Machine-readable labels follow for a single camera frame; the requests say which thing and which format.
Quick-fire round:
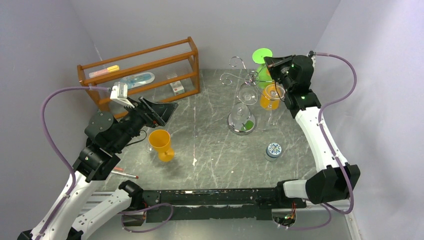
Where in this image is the clear plastic wine glass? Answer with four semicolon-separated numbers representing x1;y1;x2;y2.
264;84;285;126
144;141;154;154

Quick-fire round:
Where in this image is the green plastic goblet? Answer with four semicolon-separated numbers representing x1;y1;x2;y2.
252;47;273;89

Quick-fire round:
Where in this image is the orange plastic goblet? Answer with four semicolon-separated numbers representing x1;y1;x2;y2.
260;84;285;111
148;129;175;162

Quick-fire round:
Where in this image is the chrome wine glass rack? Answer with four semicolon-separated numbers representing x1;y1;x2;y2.
219;56;286;136

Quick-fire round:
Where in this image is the orange wooden shelf rack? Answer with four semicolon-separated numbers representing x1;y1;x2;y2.
76;36;201;102

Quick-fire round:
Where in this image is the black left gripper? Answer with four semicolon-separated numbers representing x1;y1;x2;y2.
114;95;179;151

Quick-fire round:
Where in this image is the small white box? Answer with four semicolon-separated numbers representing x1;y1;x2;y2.
169;80;185;96

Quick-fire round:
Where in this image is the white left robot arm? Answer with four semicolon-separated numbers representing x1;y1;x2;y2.
18;97;178;240

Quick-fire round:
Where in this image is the red grey marker pen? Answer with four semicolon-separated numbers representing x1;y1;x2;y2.
111;170;139;179

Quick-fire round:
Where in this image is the small blue-lidded jar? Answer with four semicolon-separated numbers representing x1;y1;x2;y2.
265;142;282;162

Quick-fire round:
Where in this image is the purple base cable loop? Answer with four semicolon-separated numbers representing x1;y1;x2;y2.
120;202;174;234

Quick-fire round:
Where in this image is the yellow pink highlighter pen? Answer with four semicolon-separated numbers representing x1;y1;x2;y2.
88;65;120;78

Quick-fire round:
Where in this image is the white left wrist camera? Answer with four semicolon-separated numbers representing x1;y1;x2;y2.
110;81;135;109

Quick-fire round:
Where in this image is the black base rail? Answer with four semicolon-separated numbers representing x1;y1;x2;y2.
109;187;292;223

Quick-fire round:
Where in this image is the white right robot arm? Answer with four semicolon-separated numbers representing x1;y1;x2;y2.
263;51;361;208

